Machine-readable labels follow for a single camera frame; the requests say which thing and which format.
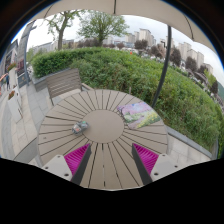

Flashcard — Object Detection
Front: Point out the round slatted wooden table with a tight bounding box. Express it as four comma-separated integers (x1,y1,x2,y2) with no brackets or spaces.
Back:
38,90,168,190

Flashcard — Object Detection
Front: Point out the beige patio umbrella canopy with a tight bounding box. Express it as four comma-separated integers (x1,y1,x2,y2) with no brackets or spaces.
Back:
32,0,215,52

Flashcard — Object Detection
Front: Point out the wooden slatted chair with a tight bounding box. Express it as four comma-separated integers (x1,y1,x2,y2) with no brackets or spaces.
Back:
46,68,91,103

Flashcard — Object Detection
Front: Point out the dark curved umbrella pole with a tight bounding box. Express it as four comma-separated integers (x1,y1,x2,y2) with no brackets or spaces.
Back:
152,25,172,108

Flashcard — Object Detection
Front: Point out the colourful painted mouse pad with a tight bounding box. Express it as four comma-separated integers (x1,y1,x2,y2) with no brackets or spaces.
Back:
117,102,161,129

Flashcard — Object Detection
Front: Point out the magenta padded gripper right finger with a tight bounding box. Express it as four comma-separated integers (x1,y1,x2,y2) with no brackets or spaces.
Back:
132,143,182,185

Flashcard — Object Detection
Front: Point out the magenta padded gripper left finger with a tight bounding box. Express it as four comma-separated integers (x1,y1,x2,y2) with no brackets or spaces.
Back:
42,144,91,185

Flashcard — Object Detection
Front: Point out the green hedge bush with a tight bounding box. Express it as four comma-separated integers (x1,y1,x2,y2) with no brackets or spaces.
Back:
32,47,224,149

